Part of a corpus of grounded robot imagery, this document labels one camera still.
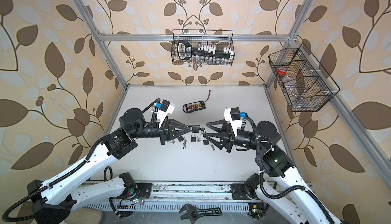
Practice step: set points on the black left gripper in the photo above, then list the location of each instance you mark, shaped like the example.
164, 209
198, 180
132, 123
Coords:
168, 131

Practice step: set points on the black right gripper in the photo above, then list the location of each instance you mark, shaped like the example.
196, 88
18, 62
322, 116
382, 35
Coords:
228, 139

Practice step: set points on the black padlock with ring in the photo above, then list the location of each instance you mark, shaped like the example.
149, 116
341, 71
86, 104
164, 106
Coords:
180, 139

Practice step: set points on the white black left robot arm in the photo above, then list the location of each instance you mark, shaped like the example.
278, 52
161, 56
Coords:
53, 200

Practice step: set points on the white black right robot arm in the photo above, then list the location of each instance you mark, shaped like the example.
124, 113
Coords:
278, 183

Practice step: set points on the black charging board yellow connectors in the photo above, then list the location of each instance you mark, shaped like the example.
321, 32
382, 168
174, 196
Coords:
193, 107

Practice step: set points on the black socket tool set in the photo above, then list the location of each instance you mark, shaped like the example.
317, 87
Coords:
205, 53

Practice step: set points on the black adjustable wrench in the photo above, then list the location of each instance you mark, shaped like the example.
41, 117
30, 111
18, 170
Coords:
193, 214

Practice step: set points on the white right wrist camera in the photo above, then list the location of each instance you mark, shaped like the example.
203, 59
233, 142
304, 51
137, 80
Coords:
235, 118

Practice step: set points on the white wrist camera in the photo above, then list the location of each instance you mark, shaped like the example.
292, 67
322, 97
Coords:
163, 109
235, 118

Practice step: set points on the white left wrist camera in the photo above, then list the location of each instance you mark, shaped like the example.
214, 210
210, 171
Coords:
163, 109

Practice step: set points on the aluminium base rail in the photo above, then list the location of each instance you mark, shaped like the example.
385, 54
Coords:
170, 196

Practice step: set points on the black wire basket back wall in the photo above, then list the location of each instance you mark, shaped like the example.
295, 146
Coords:
220, 38

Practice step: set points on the black wire basket wall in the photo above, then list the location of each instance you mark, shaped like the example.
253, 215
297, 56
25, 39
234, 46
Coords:
220, 38
307, 85

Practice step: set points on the black wire basket right wall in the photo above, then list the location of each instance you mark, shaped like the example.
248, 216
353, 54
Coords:
307, 85

